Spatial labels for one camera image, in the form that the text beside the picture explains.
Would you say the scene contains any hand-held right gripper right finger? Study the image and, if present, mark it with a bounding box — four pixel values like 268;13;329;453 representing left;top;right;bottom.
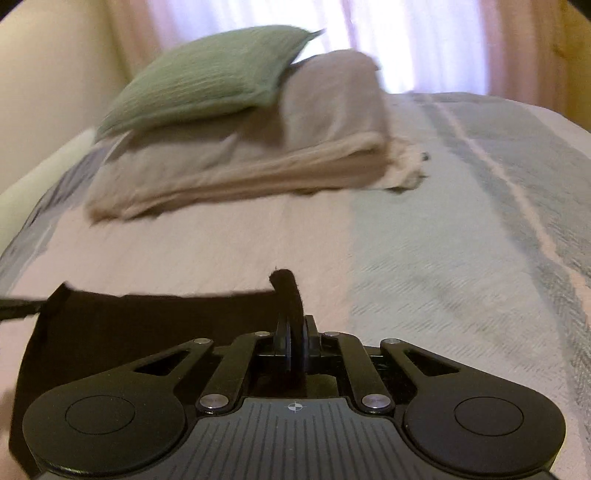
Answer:
296;316;456;414

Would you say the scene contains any pink curtain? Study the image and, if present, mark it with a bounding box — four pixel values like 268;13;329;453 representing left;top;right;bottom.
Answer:
108;0;563;96

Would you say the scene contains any black garment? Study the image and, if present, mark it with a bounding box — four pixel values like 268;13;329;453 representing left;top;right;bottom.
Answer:
0;267;306;468

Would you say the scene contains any green cushion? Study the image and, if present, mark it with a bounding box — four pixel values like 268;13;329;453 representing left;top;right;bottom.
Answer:
93;25;327;142

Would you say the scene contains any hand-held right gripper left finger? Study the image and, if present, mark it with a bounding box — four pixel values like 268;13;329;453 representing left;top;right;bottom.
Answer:
132;315;293;414

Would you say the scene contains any wooden window frame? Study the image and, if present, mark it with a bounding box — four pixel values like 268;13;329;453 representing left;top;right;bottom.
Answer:
556;0;591;126

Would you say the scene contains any grey folded blanket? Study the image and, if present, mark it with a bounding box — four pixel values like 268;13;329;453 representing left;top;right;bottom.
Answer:
88;49;389;217

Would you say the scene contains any beige folded blanket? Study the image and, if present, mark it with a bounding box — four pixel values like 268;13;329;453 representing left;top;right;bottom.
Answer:
88;130;429;223

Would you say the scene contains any pink and blue striped bedspread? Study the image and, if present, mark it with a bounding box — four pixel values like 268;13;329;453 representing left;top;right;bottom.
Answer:
0;90;591;480

